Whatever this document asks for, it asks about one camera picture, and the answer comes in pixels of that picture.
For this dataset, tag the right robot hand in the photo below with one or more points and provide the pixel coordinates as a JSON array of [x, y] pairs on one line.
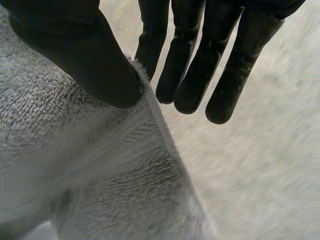
[[82, 47]]

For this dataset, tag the grey towel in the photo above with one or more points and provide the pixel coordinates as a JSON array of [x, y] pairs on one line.
[[82, 160]]

